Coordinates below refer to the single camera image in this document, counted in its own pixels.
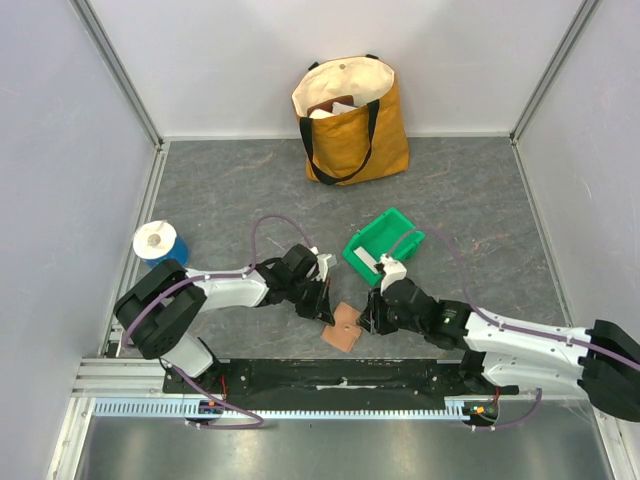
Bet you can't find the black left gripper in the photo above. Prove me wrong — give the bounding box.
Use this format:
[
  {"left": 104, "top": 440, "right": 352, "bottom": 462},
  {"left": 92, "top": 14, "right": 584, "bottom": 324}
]
[{"left": 286, "top": 275, "right": 333, "bottom": 327}]

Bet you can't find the pink leather card holder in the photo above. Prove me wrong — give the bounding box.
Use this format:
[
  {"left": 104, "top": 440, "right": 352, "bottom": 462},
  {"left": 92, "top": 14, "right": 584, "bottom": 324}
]
[{"left": 321, "top": 302, "right": 362, "bottom": 353}]

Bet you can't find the green plastic bin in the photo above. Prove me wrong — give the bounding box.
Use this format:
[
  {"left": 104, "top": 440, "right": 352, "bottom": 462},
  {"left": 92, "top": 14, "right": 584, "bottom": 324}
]
[{"left": 342, "top": 207, "right": 415, "bottom": 286}]

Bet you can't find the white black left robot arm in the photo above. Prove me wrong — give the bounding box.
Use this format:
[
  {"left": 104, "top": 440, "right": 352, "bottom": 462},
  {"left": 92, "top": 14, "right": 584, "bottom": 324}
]
[{"left": 114, "top": 244, "right": 336, "bottom": 393}]

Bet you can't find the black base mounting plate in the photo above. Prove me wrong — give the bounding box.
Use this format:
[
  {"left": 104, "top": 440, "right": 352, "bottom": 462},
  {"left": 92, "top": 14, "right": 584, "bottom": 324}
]
[{"left": 162, "top": 357, "right": 519, "bottom": 412}]

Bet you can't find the mustard yellow tote bag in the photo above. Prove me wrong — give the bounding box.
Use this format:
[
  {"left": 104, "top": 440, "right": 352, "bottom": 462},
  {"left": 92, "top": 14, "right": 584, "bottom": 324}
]
[{"left": 291, "top": 55, "right": 410, "bottom": 186}]

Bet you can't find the blue white tissue roll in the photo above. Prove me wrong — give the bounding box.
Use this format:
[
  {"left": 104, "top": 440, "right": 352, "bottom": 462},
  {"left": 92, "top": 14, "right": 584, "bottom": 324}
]
[{"left": 132, "top": 220, "right": 189, "bottom": 268}]

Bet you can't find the white paper in bag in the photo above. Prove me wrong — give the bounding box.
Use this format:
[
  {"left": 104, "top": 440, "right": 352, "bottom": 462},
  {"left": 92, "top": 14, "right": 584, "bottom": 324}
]
[{"left": 308, "top": 102, "right": 357, "bottom": 119}]

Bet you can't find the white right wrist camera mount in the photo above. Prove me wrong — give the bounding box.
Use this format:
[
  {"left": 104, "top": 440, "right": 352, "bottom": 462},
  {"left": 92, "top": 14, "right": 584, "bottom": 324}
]
[{"left": 376, "top": 254, "right": 407, "bottom": 293}]

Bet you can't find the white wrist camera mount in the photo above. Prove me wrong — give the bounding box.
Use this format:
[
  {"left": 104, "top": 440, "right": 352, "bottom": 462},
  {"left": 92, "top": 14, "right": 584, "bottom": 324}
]
[
  {"left": 376, "top": 254, "right": 407, "bottom": 293},
  {"left": 307, "top": 247, "right": 337, "bottom": 282}
]

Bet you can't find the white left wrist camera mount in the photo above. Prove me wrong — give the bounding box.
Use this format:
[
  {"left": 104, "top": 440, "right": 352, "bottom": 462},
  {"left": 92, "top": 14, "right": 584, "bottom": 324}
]
[{"left": 307, "top": 247, "right": 337, "bottom": 282}]

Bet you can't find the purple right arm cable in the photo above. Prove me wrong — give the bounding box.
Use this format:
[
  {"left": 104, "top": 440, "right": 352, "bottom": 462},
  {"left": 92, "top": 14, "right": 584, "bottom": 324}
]
[{"left": 384, "top": 227, "right": 640, "bottom": 374}]

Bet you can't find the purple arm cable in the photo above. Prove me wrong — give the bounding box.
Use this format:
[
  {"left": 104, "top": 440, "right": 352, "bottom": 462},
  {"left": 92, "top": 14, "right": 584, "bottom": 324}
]
[
  {"left": 119, "top": 214, "right": 316, "bottom": 351},
  {"left": 384, "top": 227, "right": 640, "bottom": 374}
]

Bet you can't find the grey slotted cable duct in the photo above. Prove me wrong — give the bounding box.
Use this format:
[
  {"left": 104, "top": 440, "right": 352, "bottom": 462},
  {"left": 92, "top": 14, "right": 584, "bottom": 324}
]
[{"left": 93, "top": 397, "right": 471, "bottom": 421}]

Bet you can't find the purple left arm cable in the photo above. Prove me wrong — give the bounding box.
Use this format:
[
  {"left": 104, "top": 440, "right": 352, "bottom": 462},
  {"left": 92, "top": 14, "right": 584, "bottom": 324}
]
[{"left": 119, "top": 214, "right": 316, "bottom": 351}]

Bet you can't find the right aluminium frame post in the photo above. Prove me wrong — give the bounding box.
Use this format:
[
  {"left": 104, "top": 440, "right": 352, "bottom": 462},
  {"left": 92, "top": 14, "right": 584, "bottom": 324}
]
[{"left": 509, "top": 0, "right": 601, "bottom": 141}]

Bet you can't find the aluminium frame post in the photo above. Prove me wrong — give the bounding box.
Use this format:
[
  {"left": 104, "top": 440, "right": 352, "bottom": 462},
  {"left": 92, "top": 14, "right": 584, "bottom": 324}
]
[
  {"left": 70, "top": 0, "right": 164, "bottom": 149},
  {"left": 509, "top": 0, "right": 601, "bottom": 141}
]

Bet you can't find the left aluminium frame post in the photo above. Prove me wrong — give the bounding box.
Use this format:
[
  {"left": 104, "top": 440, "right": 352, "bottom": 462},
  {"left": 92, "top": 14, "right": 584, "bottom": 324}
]
[{"left": 70, "top": 0, "right": 164, "bottom": 149}]

